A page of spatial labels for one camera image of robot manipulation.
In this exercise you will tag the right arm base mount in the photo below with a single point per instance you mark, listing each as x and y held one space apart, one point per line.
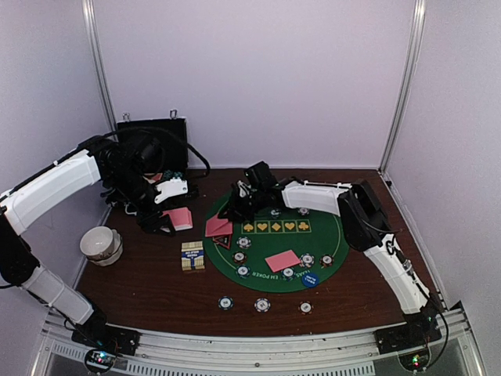
403 337

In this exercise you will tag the red black chip stack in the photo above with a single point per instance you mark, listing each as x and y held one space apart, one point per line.
305 307

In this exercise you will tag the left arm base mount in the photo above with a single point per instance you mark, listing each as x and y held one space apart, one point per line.
116 340

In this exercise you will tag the aluminium front rail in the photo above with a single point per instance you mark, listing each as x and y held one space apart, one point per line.
343 353

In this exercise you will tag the scalloped white bowl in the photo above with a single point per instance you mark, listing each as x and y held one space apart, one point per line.
116 254

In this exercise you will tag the black poker case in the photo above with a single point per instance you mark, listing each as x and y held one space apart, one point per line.
143 148

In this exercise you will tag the triangular all-in marker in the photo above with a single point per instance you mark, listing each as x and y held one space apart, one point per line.
224 241

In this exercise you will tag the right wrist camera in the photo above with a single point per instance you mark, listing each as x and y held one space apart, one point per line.
259 176

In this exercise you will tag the teal chips in case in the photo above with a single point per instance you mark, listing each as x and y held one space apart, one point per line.
169 175

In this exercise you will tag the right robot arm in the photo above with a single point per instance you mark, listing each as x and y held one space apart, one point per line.
365 227

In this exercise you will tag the green chip stack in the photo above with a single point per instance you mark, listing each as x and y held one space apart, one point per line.
225 303

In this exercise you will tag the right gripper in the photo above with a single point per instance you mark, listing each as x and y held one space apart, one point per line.
236 212

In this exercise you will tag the card deck in case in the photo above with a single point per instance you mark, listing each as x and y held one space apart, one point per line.
153 178

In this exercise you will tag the round green poker mat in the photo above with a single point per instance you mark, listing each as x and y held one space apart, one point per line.
318 234

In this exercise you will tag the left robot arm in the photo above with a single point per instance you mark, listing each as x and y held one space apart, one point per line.
26 202

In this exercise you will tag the white ceramic bowl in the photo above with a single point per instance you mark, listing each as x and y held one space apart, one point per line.
97 243

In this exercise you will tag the blue small blind button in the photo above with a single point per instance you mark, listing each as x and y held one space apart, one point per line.
310 280

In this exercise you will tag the green chip mat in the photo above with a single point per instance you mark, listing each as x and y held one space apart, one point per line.
243 271
288 274

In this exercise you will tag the red-backed card deck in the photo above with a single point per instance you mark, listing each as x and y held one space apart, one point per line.
181 218

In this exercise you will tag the dealt red card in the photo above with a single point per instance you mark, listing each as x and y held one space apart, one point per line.
223 230
282 260
213 223

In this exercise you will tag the blue white chip stack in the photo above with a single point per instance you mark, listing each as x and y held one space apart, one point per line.
262 305

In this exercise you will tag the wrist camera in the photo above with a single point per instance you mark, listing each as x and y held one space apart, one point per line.
170 188
259 176

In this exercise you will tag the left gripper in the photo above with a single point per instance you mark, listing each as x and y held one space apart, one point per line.
151 220

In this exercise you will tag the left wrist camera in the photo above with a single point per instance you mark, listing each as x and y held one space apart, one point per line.
170 188

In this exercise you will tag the gold card box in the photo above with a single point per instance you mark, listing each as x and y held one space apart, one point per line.
192 256

